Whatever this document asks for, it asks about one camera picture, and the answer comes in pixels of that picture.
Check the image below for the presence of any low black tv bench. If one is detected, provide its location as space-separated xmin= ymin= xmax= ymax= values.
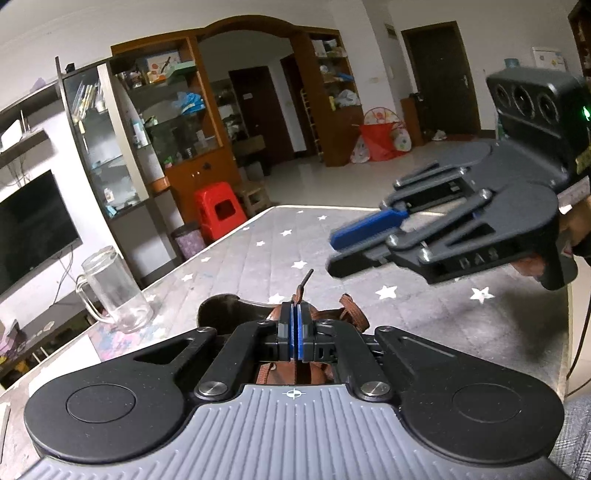
xmin=1 ymin=292 xmax=95 ymax=390

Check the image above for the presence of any purple waste bin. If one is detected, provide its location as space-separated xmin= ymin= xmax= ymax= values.
xmin=171 ymin=222 xmax=206 ymax=260

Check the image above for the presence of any grey star tablecloth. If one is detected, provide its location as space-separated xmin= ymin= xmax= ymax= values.
xmin=1 ymin=206 xmax=570 ymax=479

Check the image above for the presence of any right hand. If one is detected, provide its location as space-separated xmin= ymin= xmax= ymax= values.
xmin=512 ymin=197 xmax=591 ymax=277

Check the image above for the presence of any black wall television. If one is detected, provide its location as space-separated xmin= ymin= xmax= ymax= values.
xmin=0 ymin=171 xmax=79 ymax=292

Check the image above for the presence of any red plastic stool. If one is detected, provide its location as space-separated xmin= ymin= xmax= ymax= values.
xmin=193 ymin=182 xmax=247 ymax=243

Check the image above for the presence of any brown leather shoe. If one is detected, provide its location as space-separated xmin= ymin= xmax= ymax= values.
xmin=197 ymin=293 xmax=370 ymax=385

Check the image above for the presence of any clear glass mug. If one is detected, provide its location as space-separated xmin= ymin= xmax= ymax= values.
xmin=75 ymin=246 xmax=154 ymax=333

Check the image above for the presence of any small wooden stool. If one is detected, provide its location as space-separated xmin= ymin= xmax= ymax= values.
xmin=235 ymin=181 xmax=271 ymax=218

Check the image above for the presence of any wooden display cabinet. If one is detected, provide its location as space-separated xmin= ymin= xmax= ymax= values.
xmin=73 ymin=15 xmax=362 ymax=221

